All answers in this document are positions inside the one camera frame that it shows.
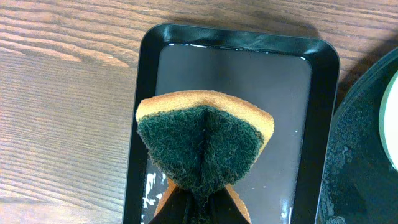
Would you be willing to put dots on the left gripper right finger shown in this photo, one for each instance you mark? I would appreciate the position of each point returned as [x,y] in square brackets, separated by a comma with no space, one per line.
[223,210]

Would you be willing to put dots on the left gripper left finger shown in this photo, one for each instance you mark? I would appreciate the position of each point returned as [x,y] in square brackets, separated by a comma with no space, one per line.
[177,209]

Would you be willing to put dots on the green and orange sponge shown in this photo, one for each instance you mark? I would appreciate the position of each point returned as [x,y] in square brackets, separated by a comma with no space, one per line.
[203,141]

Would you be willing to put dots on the light green plate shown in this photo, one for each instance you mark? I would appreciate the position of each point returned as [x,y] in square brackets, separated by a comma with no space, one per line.
[388,121]

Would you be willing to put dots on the round black tray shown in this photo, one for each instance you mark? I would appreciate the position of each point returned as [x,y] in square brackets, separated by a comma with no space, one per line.
[359,184]

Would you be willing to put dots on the black rectangular tray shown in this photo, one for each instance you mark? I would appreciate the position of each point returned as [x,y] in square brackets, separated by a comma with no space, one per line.
[293,78]

